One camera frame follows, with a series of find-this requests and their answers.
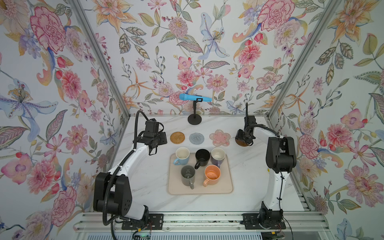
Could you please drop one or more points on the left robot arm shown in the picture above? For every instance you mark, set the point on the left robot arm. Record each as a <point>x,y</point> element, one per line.
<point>113,195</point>

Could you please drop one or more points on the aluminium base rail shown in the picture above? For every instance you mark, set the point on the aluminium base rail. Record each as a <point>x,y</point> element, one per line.
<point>173,222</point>

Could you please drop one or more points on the light blue cup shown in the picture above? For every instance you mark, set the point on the light blue cup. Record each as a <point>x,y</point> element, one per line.
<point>182,156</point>

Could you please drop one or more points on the blue microphone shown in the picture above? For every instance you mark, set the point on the blue microphone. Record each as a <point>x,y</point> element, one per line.
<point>186,97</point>

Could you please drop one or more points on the white cup with purple outside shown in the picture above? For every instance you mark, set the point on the white cup with purple outside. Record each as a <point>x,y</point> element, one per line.
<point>217,156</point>

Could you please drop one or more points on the pink flower silicone coaster right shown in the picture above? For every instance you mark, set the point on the pink flower silicone coaster right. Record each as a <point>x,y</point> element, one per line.
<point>219,138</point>

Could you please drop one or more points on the brown wooden round coaster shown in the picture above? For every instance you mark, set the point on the brown wooden round coaster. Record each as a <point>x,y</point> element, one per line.
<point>241,139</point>

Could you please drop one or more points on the black cup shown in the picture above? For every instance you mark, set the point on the black cup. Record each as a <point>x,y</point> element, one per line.
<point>202,158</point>

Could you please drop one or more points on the woven rattan round coaster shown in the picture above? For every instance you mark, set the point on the woven rattan round coaster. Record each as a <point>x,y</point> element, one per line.
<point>177,138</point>

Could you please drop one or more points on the beige silicone tray mat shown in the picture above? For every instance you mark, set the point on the beige silicone tray mat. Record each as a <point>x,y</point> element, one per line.
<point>175,185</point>

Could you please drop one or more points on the grey cup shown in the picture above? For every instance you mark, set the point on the grey cup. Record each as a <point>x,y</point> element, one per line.
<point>188,176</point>

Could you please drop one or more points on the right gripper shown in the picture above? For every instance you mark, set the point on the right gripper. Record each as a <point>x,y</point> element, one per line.
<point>239,136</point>

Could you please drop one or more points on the orange cup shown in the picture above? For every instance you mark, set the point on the orange cup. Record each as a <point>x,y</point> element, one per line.
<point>212,175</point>

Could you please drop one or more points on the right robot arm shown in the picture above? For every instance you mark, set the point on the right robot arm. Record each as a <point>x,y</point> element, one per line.
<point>281,160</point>

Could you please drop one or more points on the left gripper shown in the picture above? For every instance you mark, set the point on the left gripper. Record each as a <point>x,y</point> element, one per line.
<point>163,137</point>

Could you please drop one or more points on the black microphone stand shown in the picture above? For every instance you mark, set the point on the black microphone stand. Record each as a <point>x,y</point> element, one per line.
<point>195,119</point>

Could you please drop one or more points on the blue woven round coaster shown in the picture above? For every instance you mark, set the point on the blue woven round coaster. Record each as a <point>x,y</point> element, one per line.
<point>197,138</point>

